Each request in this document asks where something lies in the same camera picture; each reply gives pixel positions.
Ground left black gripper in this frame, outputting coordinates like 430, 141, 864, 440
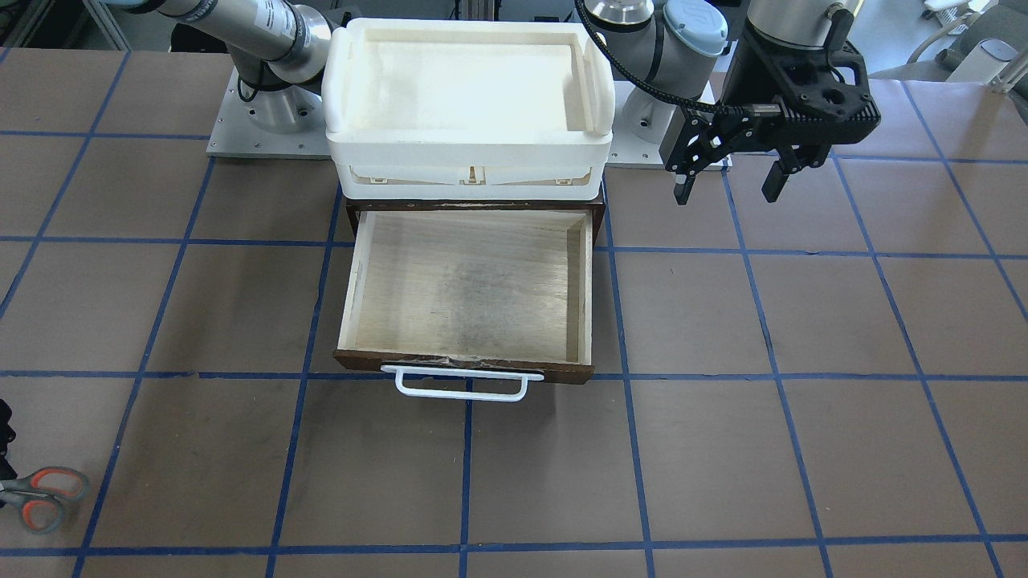
663, 32, 836, 206

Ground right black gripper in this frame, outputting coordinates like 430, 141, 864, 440
0, 400, 16, 481

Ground grey orange scissors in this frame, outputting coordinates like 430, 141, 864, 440
1, 466, 91, 535

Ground wooden drawer with white handle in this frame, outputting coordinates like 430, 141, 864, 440
333, 209, 595, 400

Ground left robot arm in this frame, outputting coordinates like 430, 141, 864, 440
575, 1, 882, 205

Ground white foam tray box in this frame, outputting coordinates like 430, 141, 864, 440
322, 19, 614, 201

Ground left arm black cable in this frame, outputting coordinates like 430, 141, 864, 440
573, 0, 728, 113

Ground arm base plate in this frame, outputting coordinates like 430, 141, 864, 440
206, 70, 331, 160
604, 80, 733, 171

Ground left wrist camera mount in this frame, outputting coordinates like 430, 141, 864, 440
768, 40, 882, 145

